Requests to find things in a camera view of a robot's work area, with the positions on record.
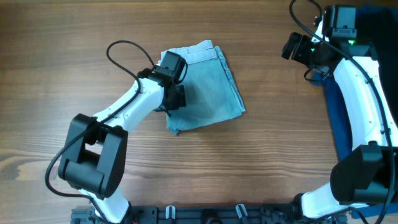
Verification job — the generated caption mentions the light blue denim shorts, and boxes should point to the light blue denim shorts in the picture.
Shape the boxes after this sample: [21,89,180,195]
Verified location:
[166,40,246,135]

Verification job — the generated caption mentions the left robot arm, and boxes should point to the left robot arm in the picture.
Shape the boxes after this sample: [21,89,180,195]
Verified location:
[54,66,185,223]

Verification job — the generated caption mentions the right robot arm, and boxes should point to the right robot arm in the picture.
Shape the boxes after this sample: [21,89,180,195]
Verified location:
[282,32,397,220]

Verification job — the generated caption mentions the blue garment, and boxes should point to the blue garment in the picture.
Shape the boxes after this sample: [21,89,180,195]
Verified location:
[309,3,398,220]

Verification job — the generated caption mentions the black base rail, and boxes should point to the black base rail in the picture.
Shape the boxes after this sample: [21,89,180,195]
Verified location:
[70,203,352,224]

